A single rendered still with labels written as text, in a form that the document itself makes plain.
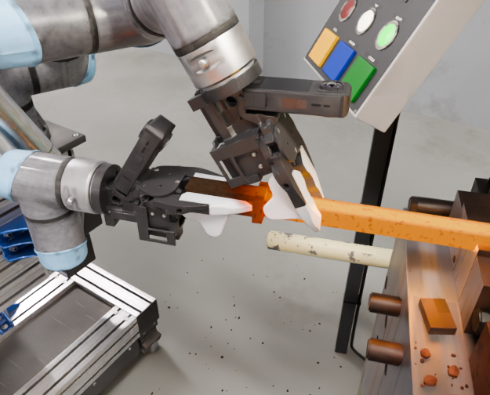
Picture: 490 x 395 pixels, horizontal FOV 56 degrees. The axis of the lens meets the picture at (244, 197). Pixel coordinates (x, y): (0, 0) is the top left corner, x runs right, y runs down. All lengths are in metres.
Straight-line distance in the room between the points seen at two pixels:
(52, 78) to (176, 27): 0.68
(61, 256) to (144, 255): 1.29
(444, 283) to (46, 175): 0.54
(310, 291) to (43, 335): 0.96
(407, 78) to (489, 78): 2.29
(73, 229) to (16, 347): 0.86
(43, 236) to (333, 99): 0.46
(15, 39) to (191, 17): 0.18
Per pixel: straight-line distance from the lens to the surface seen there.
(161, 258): 2.01
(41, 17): 0.53
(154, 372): 1.65
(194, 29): 0.48
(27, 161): 0.70
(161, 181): 0.61
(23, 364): 1.52
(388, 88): 0.92
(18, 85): 1.13
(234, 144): 0.51
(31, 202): 0.70
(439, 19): 0.92
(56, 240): 0.74
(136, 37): 0.57
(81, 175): 0.65
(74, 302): 1.62
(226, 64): 0.48
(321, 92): 0.49
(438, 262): 0.68
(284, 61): 3.64
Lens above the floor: 1.35
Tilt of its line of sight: 36 degrees down
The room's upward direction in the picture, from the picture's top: straight up
